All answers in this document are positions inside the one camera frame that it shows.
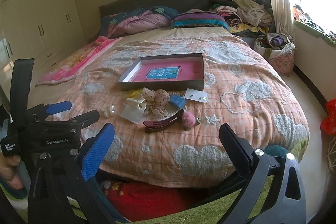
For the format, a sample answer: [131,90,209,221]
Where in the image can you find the dark maroon long hair clip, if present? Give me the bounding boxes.
[143,109,184,133]

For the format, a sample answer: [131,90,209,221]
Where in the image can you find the dark green headboard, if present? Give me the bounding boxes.
[98,0,212,18]

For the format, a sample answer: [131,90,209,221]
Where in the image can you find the floral fabric laundry bag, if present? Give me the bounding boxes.
[253,32,295,76]

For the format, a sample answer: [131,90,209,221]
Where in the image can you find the cream claw hair clip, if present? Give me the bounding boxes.
[126,97,146,111]

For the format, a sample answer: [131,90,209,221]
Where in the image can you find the polka dot fabric bow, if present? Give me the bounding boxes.
[141,88,170,118]

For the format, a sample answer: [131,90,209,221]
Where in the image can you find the orange cloud pattern quilt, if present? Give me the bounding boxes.
[52,35,310,188]

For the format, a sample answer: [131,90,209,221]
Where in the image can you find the person's left hand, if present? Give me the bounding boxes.
[0,153,24,190]

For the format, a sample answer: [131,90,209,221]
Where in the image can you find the pink cartoon blanket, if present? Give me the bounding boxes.
[36,36,123,86]

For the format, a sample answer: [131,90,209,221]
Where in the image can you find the pink and teal duvet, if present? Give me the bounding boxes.
[99,6,179,39]

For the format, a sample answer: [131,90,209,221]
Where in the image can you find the cream wardrobe with black handles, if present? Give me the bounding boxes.
[1,0,86,96]

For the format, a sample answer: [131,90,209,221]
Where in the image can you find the pink fluffy pompom hair tie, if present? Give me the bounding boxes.
[181,110,198,131]

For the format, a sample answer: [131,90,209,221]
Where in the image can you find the earring card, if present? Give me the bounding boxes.
[184,88,209,103]

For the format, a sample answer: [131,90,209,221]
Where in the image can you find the white card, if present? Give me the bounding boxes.
[120,105,144,124]

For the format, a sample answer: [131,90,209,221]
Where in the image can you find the purple teal striped pillow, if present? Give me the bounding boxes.
[171,11,229,30]

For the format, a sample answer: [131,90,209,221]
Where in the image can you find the blue square hair clip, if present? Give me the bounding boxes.
[169,94,186,109]

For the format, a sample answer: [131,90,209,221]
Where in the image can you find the clothes on window sill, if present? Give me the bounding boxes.
[292,4,336,49]

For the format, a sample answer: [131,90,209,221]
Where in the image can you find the red plastic bag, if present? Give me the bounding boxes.
[321,99,336,135]

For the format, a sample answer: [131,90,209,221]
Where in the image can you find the clear pearl claw clip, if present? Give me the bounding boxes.
[102,105,116,118]

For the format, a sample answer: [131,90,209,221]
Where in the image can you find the pile of clothes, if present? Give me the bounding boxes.
[210,0,274,36]

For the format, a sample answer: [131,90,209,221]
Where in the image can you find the grey tray box pink inside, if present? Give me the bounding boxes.
[118,53,205,91]

